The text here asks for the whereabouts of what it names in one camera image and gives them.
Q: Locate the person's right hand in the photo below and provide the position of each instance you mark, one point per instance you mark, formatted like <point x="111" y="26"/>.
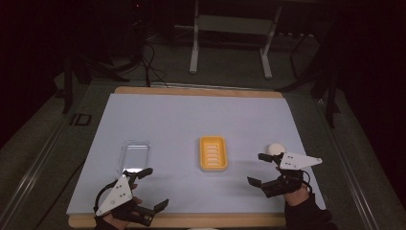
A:
<point x="297" y="196"/>

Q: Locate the pale blue table sheet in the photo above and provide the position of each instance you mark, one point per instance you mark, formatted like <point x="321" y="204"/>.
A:
<point x="178" y="121"/>

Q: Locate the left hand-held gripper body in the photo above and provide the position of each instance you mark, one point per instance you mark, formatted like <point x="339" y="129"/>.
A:
<point x="116" y="195"/>

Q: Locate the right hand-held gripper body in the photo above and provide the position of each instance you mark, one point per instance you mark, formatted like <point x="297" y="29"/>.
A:
<point x="295" y="160"/>

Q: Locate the yellow soap dish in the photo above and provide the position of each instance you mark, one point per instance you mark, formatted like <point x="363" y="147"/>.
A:
<point x="213" y="153"/>

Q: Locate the clear plastic soap dish lid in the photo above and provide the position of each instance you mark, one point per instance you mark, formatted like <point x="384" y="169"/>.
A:
<point x="134" y="156"/>

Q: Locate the black tripod stand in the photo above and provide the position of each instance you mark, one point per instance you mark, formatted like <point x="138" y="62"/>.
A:
<point x="330" y="86"/>
<point x="68" y="80"/>

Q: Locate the white round soap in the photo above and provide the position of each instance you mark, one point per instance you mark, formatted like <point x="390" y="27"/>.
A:
<point x="276" y="148"/>

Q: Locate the person's left hand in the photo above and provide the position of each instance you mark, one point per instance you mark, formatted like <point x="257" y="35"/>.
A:
<point x="115" y="221"/>

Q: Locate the white metal stand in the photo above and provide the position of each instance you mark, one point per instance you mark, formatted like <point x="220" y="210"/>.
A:
<point x="231" y="24"/>

